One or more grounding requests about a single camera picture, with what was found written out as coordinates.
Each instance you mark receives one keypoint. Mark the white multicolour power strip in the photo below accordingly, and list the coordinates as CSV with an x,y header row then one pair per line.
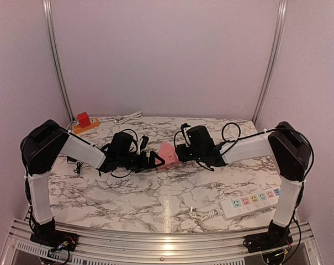
x,y
249,204

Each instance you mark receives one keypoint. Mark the right aluminium frame post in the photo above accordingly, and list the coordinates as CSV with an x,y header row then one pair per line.
x,y
274,52

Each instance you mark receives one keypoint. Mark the red cube socket adapter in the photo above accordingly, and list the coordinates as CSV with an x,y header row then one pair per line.
x,y
83,119

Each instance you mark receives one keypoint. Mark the white cube socket adapter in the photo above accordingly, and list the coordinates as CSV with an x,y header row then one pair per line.
x,y
149,154

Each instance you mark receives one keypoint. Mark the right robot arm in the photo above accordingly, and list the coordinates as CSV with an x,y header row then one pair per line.
x,y
291,152

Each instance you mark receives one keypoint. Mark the aluminium front rail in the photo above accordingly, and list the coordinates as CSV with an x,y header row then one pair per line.
x,y
97,246

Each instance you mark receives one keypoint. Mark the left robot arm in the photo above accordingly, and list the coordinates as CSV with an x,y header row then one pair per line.
x,y
40,152

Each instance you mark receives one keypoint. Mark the black power adapter with cable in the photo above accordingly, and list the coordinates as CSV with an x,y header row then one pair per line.
x,y
77,163

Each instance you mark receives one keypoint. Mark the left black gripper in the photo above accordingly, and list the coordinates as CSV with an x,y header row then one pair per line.
x,y
144,165

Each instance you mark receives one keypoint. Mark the aluminium frame post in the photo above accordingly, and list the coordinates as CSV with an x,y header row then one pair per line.
x,y
49,21
274,52

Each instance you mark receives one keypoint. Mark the left aluminium frame post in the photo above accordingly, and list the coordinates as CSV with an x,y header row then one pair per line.
x,y
49,21

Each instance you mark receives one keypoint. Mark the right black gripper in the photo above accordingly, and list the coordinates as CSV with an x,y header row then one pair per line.
x,y
182,156

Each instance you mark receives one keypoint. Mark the orange power strip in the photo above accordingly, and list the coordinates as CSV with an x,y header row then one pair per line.
x,y
77,129

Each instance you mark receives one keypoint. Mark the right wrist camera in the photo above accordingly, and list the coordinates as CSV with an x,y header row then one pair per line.
x,y
184,128

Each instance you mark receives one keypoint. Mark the pink triangular power strip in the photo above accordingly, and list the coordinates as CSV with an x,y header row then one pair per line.
x,y
168,154

